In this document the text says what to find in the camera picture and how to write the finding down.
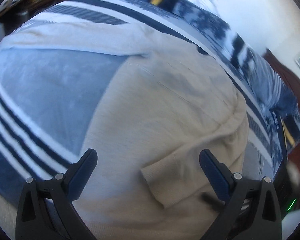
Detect beige knit sweater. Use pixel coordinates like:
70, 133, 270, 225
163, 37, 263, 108
0, 22, 249, 239

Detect rolled blue patterned quilt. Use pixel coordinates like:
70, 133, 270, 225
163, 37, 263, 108
139, 0, 300, 153

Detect blue striped bed blanket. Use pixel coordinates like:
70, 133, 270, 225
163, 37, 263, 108
0, 0, 287, 211

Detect grey striped pillow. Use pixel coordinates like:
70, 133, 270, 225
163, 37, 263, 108
247, 51, 291, 111

